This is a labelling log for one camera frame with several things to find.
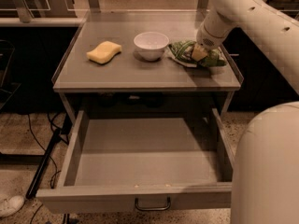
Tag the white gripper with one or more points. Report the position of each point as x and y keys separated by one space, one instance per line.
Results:
x=207 y=40

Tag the green jalapeno chip bag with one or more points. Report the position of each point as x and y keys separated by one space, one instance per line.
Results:
x=181 y=53

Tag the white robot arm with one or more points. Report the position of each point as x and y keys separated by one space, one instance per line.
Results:
x=265 y=184

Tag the grey cabinet counter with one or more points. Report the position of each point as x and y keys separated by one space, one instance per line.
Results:
x=127 y=72

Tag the grey open drawer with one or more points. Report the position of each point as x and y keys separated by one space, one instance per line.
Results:
x=110 y=162

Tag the white ceramic bowl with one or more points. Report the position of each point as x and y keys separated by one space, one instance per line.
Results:
x=151 y=45

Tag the yellow sponge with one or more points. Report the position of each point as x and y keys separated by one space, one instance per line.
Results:
x=104 y=52

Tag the black pole on floor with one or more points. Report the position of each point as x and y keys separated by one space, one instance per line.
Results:
x=33 y=188

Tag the white sneaker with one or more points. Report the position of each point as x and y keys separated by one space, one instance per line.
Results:
x=11 y=206

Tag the dark metal drawer handle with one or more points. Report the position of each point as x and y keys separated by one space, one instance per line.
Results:
x=152 y=205

